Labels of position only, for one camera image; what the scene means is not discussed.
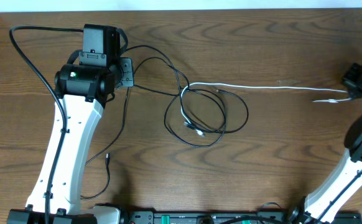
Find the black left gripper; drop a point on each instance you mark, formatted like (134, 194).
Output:
(127, 65)

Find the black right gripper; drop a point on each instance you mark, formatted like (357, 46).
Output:
(351, 79)

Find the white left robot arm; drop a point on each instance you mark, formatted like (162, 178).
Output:
(81, 90)

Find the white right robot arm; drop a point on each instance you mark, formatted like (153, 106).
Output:
(323, 204)

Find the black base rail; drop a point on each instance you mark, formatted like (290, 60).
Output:
(147, 217)

